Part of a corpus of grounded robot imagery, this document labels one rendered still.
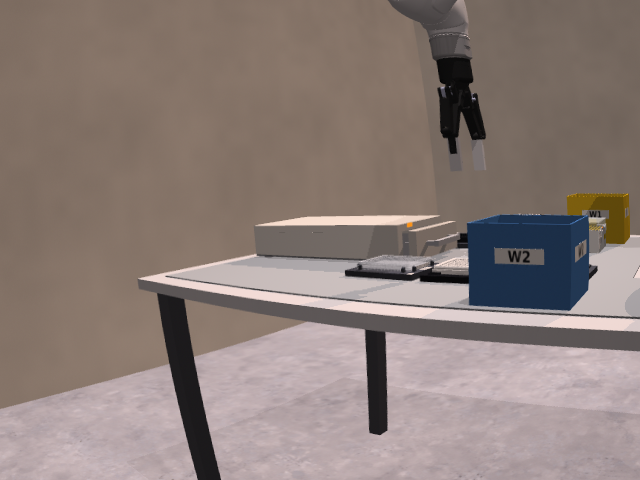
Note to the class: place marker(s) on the yellow open-top bin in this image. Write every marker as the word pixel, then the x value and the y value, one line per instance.
pixel 613 207

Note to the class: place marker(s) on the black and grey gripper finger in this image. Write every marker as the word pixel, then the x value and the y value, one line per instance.
pixel 474 123
pixel 450 113

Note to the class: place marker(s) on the blue waste bin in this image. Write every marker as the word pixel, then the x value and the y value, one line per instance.
pixel 531 266

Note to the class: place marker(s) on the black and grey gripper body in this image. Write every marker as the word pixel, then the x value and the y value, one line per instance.
pixel 455 72

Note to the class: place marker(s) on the black flat plate with pegs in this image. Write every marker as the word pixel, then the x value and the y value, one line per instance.
pixel 406 276

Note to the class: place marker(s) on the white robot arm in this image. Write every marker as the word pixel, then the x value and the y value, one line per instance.
pixel 448 33

